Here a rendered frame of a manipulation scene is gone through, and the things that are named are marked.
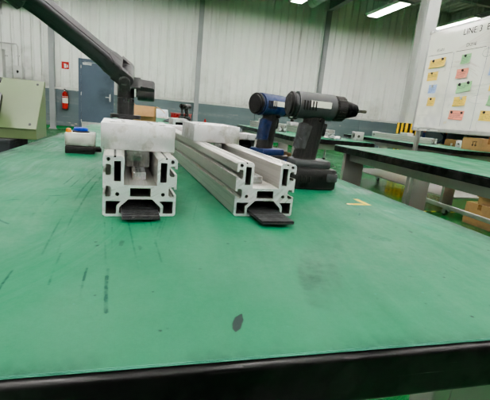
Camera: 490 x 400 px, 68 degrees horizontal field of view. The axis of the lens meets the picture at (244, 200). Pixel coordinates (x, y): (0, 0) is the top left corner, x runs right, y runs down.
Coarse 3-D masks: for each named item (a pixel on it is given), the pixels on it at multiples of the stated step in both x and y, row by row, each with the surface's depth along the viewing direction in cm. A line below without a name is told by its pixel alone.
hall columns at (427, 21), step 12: (432, 0) 756; (420, 12) 783; (432, 12) 762; (420, 24) 790; (432, 24) 768; (420, 36) 795; (420, 48) 776; (420, 60) 782; (408, 72) 810; (420, 72) 789; (408, 84) 818; (408, 96) 824; (408, 108) 825; (408, 120) 810; (396, 132) 839; (408, 132) 814
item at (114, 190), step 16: (112, 160) 49; (160, 160) 51; (176, 160) 52; (112, 176) 50; (128, 176) 57; (144, 176) 55; (160, 176) 57; (176, 176) 53; (112, 192) 50; (128, 192) 51; (144, 192) 54; (160, 192) 53; (112, 208) 54; (160, 208) 53
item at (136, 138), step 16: (112, 128) 55; (128, 128) 56; (144, 128) 56; (160, 128) 57; (112, 144) 55; (128, 144) 56; (144, 144) 57; (160, 144) 58; (128, 160) 58; (144, 160) 59
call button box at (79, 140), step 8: (64, 136) 104; (72, 136) 105; (80, 136) 106; (88, 136) 106; (72, 144) 105; (80, 144) 106; (88, 144) 107; (72, 152) 106; (80, 152) 107; (88, 152) 107
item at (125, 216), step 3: (123, 213) 50; (126, 213) 50; (129, 213) 50; (132, 213) 50; (135, 213) 50; (138, 213) 50; (141, 213) 51; (144, 213) 51; (147, 213) 51; (150, 213) 51; (153, 213) 51; (156, 213) 51; (123, 216) 49; (126, 216) 49; (129, 216) 49; (132, 216) 49; (135, 216) 49; (138, 216) 50; (141, 216) 50; (144, 216) 50; (147, 216) 50; (150, 216) 50; (153, 216) 50; (156, 216) 50; (159, 216) 50; (123, 219) 49; (126, 219) 49; (129, 219) 49; (132, 219) 49; (135, 219) 49; (138, 219) 49; (141, 219) 50; (144, 219) 50; (147, 219) 50; (150, 219) 50; (153, 219) 50; (156, 219) 50; (159, 219) 50
